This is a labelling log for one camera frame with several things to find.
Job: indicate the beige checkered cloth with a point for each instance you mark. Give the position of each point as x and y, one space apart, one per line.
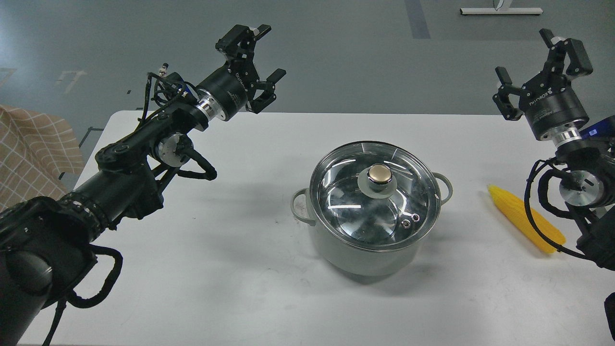
35 148

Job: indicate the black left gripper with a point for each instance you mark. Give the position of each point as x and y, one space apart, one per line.
236 85

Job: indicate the yellow corn cob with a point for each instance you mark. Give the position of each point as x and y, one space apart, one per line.
514 209

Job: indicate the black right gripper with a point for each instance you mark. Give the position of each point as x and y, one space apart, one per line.
548 100

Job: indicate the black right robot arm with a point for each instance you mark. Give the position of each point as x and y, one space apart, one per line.
578 182

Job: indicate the white stand base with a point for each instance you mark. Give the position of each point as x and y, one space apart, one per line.
501 7

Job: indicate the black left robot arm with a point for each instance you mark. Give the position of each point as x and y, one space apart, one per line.
48 256

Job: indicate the glass pot lid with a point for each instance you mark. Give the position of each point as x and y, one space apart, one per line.
375 196

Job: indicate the grey steel cooking pot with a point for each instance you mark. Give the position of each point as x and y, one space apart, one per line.
350 259

